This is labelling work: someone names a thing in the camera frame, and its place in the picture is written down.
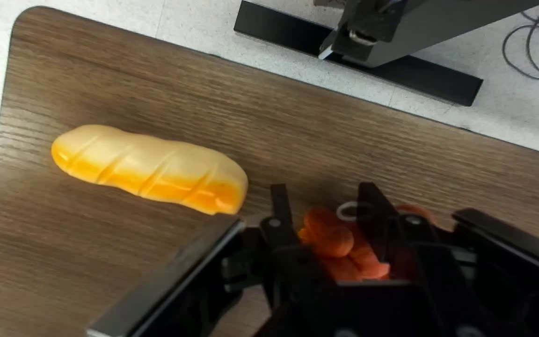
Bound black metal stand frame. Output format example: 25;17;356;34
233;0;539;109

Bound yellow toy bread loaf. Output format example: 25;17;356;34
51;122;249;217

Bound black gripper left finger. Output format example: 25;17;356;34
88;183;304;337

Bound orange plush toy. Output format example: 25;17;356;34
296;198;437;285

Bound thin black floor cable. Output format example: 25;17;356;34
500;0;539;82

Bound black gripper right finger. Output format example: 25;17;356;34
356;182;539;296

